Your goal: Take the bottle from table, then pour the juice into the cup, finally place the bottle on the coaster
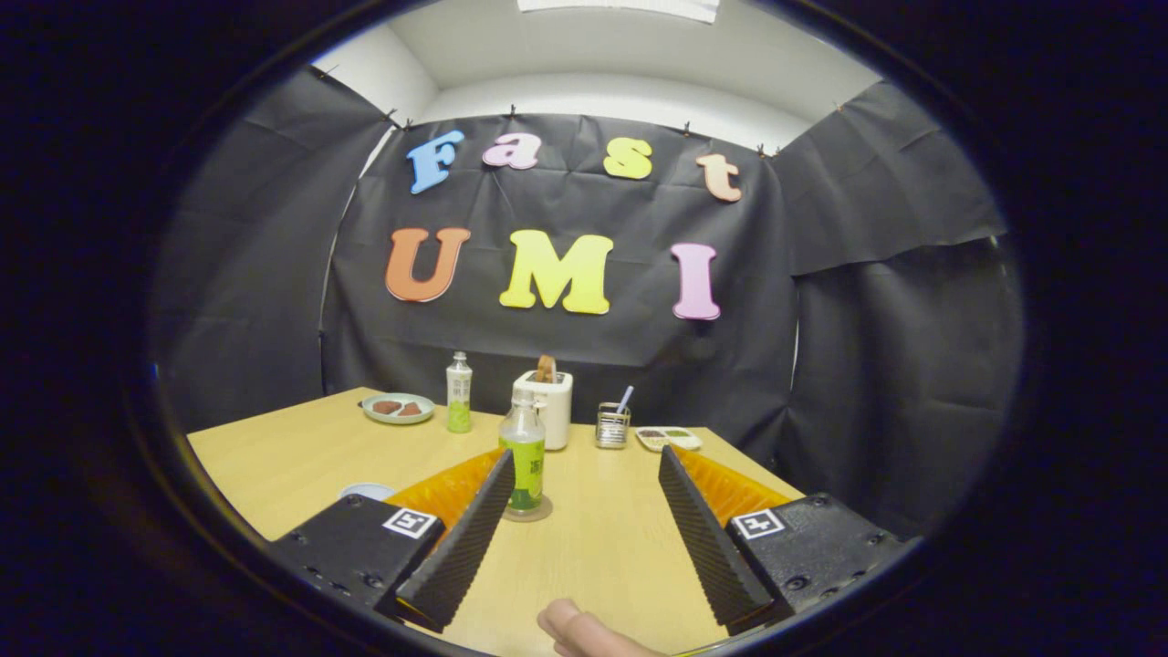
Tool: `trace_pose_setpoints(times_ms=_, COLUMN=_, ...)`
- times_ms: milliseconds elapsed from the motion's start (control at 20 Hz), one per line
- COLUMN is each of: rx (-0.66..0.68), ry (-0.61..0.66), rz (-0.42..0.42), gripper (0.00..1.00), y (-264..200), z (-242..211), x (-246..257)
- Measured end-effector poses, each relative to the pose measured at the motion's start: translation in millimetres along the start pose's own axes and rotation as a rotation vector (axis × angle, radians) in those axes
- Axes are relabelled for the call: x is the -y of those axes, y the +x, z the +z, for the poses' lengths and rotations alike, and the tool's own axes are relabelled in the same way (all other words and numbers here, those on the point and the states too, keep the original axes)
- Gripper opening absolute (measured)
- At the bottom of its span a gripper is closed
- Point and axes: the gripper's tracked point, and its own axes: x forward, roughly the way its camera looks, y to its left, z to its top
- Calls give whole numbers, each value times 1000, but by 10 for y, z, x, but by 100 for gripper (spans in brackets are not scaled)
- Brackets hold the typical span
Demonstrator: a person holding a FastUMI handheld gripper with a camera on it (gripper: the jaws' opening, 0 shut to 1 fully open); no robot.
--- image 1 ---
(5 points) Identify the pale green plate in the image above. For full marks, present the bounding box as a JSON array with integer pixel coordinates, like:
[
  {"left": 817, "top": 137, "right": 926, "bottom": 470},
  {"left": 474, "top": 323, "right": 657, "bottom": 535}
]
[{"left": 362, "top": 392, "right": 436, "bottom": 426}]

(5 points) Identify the white toaster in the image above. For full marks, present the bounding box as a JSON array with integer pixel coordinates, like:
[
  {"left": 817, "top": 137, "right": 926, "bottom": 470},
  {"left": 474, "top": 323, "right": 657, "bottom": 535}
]
[{"left": 512, "top": 370, "right": 574, "bottom": 452}]

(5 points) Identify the wooden table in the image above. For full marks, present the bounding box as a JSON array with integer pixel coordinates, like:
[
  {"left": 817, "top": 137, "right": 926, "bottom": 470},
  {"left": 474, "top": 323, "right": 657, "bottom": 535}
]
[{"left": 187, "top": 388, "right": 806, "bottom": 656}]

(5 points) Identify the white divided dish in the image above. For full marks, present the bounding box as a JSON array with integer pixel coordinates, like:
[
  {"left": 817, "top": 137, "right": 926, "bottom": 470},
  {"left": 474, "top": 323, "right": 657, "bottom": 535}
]
[{"left": 635, "top": 426, "right": 704, "bottom": 454}]

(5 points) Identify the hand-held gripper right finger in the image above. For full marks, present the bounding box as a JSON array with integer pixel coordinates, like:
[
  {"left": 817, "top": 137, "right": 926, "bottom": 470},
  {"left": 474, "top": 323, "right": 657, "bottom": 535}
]
[{"left": 657, "top": 444, "right": 904, "bottom": 637}]

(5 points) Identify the wire mesh holder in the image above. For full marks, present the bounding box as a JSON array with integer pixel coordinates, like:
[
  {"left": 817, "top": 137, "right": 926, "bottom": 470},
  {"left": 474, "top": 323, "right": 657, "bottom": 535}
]
[{"left": 595, "top": 402, "right": 631, "bottom": 450}]

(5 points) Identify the clear juice bottle green label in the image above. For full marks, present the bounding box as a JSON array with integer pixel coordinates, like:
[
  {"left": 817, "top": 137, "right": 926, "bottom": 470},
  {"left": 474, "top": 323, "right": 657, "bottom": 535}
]
[{"left": 498, "top": 390, "right": 547, "bottom": 514}]

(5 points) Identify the black backdrop cloth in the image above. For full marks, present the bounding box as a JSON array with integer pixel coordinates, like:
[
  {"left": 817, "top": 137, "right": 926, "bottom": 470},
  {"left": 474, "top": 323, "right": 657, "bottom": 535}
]
[{"left": 151, "top": 66, "right": 1025, "bottom": 539}]

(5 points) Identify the small capped green tea bottle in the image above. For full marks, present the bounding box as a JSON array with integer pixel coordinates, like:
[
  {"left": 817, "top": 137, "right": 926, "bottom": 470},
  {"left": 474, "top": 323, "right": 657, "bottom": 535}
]
[{"left": 445, "top": 351, "right": 474, "bottom": 434}]

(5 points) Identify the ceiling light panel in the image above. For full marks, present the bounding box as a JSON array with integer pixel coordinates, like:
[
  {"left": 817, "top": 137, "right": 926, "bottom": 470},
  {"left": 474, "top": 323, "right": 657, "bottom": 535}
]
[{"left": 517, "top": 0, "right": 722, "bottom": 24}]

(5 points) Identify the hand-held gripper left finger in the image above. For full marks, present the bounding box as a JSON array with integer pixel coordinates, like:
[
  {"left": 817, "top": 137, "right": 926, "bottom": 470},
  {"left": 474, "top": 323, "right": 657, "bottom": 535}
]
[{"left": 267, "top": 447, "right": 516, "bottom": 633}]

